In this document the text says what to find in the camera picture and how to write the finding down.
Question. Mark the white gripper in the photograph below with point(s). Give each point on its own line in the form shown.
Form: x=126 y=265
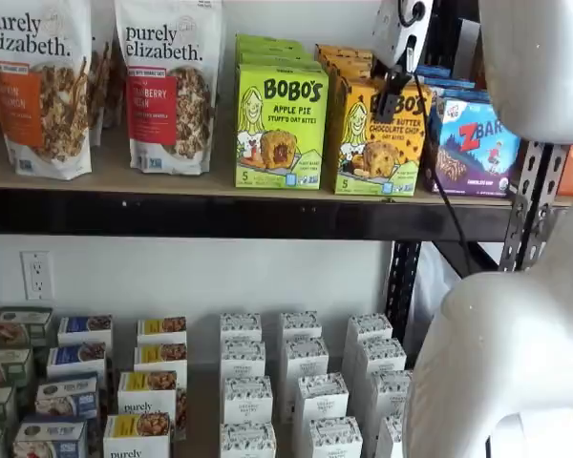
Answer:
x=394 y=33

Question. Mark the orange Bobo's peanut butter box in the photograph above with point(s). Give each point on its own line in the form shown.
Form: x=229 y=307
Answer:
x=377 y=152
x=353 y=74
x=348 y=62
x=344 y=50

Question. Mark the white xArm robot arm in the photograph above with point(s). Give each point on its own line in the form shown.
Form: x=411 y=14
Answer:
x=506 y=334

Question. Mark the blue purple Zbar box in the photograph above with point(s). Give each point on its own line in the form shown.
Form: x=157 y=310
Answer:
x=468 y=162
x=451 y=82
x=434 y=71
x=458 y=94

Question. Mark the green Bobo's apple pie box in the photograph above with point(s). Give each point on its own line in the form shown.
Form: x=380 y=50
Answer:
x=267 y=64
x=267 y=42
x=267 y=54
x=282 y=133

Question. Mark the black metal shelf rack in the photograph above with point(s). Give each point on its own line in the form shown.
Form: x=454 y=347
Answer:
x=219 y=214
x=553 y=167

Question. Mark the white patterned pantry box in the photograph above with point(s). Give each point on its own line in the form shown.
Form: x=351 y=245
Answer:
x=381 y=358
x=334 y=439
x=390 y=393
x=305 y=355
x=240 y=326
x=242 y=358
x=247 y=401
x=300 y=325
x=389 y=436
x=368 y=326
x=320 y=401
x=247 y=441

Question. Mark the light wooden shelf board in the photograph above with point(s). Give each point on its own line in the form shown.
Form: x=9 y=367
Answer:
x=172 y=183

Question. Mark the yellow white granola box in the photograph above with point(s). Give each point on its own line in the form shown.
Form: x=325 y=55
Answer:
x=160 y=358
x=136 y=436
x=162 y=329
x=145 y=396

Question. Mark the blue white oatmeal box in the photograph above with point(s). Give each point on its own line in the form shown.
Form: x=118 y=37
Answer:
x=50 y=439
x=67 y=396
x=83 y=329
x=76 y=360

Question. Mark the red label granola bag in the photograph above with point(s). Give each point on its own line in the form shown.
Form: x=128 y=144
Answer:
x=167 y=95

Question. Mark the orange label granola bag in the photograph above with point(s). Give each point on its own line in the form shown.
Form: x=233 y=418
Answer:
x=38 y=95

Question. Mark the white wall outlet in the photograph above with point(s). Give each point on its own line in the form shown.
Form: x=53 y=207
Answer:
x=36 y=276

